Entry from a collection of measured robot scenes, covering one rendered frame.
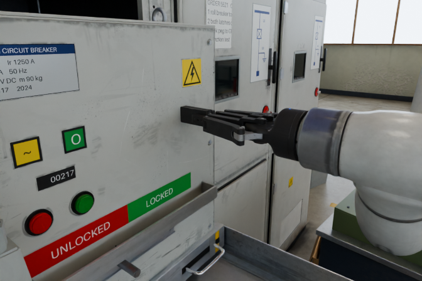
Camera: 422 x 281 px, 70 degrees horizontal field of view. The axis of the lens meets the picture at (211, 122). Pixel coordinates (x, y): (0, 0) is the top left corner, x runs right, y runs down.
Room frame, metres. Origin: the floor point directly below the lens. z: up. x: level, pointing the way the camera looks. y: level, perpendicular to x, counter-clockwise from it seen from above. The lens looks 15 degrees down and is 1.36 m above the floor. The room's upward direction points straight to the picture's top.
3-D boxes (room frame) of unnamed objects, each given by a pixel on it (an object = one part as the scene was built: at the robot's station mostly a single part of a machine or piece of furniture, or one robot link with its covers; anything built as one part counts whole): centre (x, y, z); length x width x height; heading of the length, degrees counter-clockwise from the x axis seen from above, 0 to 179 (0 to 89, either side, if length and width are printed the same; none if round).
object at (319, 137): (0.40, -0.16, 1.23); 0.09 x 0.06 x 0.09; 143
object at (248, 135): (0.43, -0.06, 1.23); 0.05 x 0.05 x 0.02; 55
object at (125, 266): (0.41, 0.14, 1.02); 0.06 x 0.02 x 0.04; 53
